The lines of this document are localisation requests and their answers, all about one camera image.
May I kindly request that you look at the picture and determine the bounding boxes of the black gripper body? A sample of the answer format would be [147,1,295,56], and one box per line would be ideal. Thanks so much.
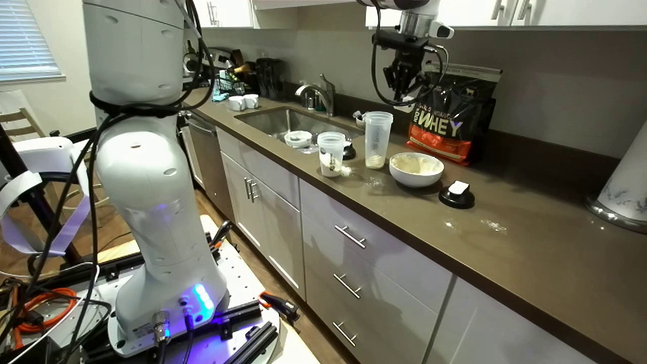
[387,43,431,79]

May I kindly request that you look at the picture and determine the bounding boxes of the tall clear shaker bottle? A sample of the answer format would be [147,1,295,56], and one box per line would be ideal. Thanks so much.
[362,108,396,172]

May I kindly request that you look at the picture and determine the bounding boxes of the short clear shaker bottle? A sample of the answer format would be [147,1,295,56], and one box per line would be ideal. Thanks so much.
[315,130,350,180]

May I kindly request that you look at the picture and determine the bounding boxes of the white bowl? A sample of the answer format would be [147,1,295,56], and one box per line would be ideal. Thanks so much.
[387,150,447,190]

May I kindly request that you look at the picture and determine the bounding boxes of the black whey protein bag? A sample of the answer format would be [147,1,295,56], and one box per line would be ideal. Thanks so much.
[405,60,505,168]

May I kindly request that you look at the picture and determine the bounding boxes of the chrome sink faucet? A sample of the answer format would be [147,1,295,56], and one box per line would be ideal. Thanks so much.
[294,73,337,118]

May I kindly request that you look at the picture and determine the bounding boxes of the white upper cabinet door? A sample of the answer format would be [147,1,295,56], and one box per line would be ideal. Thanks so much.
[511,0,647,31]
[367,0,516,31]

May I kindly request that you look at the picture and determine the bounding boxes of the black lid with white cap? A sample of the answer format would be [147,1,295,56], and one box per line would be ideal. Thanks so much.
[337,138,359,161]
[437,177,478,210]

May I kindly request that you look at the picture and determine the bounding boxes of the white round food container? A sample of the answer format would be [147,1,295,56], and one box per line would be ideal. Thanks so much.
[283,128,315,151]

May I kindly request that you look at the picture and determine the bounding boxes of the stainless steel sink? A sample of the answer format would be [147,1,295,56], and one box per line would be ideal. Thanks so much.
[234,105,362,146]

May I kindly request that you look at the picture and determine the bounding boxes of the black coffee maker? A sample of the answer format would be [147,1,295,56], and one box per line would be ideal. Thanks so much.
[252,56,289,100]

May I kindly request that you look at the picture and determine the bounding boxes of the fixed sink cabinet panel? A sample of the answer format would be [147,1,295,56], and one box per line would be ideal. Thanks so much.
[215,128,303,208]

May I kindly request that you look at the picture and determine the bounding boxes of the flat cabinet drawer front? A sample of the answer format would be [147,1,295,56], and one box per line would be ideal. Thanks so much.
[298,177,455,306]
[300,219,451,351]
[301,259,440,364]

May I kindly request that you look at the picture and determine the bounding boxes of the flat lower cabinet door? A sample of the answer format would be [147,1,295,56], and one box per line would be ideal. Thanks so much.
[221,151,262,254]
[248,175,307,299]
[423,274,599,364]

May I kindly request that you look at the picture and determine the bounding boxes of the built-in dishwasher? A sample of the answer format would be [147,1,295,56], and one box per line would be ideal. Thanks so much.
[181,108,236,221]

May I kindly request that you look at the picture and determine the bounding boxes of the white cylinder with metal base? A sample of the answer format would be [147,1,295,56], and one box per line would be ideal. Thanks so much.
[585,119,647,236]

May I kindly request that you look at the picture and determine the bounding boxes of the perforated robot mounting table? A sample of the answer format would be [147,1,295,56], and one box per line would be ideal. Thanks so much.
[0,212,322,364]

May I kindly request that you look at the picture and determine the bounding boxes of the orange and black tool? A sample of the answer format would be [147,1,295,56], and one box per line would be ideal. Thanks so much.
[259,289,301,325]

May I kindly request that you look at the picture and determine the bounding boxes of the black metal clamp bar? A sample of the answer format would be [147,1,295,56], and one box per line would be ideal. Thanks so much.
[225,322,282,364]
[195,301,262,334]

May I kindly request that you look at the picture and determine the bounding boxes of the white curved chair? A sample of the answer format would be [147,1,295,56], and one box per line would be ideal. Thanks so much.
[0,134,98,259]

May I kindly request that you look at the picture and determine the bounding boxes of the white window blind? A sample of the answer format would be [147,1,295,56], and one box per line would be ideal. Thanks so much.
[0,0,67,85]

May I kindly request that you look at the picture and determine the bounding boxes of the black tripod stand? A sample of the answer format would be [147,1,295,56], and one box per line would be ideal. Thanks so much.
[0,123,84,267]

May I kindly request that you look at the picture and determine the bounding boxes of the silver bar drawer handle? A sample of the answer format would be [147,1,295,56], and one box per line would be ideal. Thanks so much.
[329,319,360,349]
[334,222,369,250]
[332,270,365,301]

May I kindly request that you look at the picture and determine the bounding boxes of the orange cable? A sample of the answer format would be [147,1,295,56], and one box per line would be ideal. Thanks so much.
[11,285,86,338]

